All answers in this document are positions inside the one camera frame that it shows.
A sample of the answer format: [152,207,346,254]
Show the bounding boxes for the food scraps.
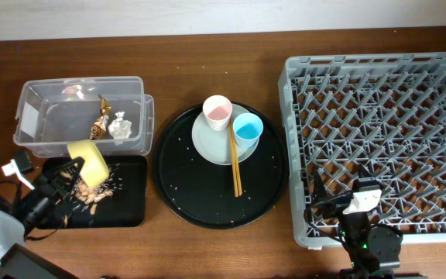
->
[60,164,123,229]

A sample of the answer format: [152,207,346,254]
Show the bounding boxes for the yellow bowl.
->
[67,139,109,190]

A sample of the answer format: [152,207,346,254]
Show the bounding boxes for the gold snack wrapper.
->
[89,95,112,140]

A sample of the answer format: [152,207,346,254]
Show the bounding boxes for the white napkin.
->
[108,112,132,140]

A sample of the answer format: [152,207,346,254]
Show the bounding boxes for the blue cup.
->
[232,112,264,148]

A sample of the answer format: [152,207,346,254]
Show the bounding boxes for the pink cup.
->
[202,95,233,131]

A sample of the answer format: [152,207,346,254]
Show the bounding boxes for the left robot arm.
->
[0,157,85,278]

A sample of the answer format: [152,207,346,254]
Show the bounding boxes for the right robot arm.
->
[304,165,403,279]

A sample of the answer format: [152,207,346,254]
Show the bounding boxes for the grey dishwasher rack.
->
[278,52,446,250]

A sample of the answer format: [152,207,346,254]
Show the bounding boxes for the black rectangular tray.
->
[38,156,147,229]

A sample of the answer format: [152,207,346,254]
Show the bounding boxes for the wooden chopstick right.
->
[232,121,243,197]

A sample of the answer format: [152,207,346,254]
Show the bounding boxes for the wooden chopstick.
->
[228,119,239,198]
[232,121,243,197]

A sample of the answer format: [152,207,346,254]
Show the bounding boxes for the clear plastic bin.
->
[13,76,155,157]

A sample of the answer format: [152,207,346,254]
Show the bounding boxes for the wooden chopstick left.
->
[228,119,239,198]

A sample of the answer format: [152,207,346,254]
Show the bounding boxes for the round black tray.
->
[153,105,289,229]

